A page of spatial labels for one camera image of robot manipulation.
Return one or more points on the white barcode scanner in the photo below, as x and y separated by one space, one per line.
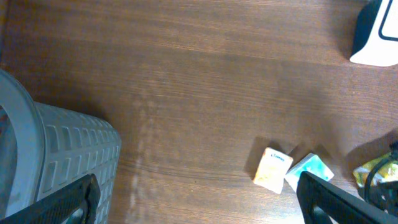
375 36

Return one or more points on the teal tissue pack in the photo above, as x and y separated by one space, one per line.
310 163

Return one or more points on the green yellow drink carton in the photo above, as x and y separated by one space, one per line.
387 173

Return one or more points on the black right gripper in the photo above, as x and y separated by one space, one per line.
384 195

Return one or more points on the grey plastic mesh basket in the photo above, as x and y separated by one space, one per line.
45 148

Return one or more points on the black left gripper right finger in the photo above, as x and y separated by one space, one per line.
323 202

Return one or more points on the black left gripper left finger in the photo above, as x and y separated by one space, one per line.
75 203

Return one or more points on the orange tissue pack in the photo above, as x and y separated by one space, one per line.
272 169

